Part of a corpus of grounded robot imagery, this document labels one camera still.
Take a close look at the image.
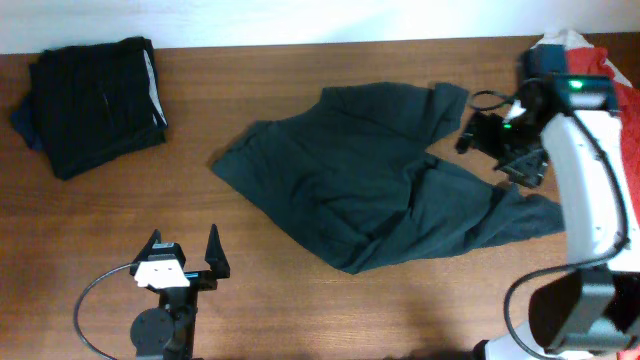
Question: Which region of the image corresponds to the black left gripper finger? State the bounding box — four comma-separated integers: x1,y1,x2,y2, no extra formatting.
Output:
145,229,162,249
204,224,231,279

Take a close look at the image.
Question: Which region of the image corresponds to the dark green t-shirt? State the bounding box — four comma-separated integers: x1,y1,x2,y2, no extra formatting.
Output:
212,82,564,274

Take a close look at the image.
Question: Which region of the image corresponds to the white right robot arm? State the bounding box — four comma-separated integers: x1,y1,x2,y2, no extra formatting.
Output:
456,44,639,360

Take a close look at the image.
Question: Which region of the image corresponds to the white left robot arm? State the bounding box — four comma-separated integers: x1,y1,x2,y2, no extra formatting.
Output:
130,225,230,360

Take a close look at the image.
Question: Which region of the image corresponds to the red and white garment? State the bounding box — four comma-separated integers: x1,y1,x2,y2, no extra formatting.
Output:
529,28,640,360

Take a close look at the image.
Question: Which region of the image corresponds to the folded black garment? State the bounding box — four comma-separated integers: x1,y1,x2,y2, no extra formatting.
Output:
10,37,168,180

